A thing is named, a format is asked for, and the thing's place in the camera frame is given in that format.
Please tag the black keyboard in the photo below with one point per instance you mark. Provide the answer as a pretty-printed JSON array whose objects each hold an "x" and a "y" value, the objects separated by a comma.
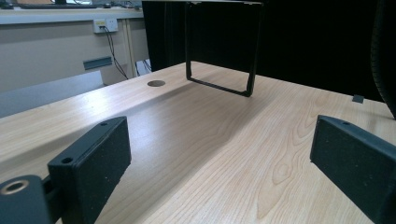
[{"x": 59, "y": 6}]

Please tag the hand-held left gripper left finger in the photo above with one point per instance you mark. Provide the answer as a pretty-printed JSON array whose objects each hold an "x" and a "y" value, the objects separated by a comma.
[{"x": 93, "y": 168}]

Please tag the pale low panel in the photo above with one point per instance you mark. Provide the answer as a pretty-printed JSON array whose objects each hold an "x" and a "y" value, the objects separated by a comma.
[{"x": 46, "y": 93}]

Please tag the black metal shelf stand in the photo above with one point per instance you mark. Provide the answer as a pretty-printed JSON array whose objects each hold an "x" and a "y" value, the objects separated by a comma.
[{"x": 218, "y": 86}]

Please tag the white wall socket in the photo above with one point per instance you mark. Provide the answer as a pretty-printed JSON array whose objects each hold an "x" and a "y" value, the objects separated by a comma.
[{"x": 106, "y": 25}]

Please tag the black curtain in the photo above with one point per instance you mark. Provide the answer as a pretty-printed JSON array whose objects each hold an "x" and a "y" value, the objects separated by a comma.
[{"x": 311, "y": 46}]

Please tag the black ribbed object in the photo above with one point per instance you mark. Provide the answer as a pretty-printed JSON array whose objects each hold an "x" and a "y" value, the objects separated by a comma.
[{"x": 384, "y": 56}]

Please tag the small grey tape piece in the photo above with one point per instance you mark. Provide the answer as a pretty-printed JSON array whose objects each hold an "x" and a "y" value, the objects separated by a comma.
[{"x": 358, "y": 99}]

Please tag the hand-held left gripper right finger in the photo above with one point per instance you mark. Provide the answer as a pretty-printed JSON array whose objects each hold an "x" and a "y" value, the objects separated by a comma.
[{"x": 358, "y": 165}]

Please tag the grey wall rail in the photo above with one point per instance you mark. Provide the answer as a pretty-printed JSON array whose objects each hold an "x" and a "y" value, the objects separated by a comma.
[{"x": 97, "y": 62}]

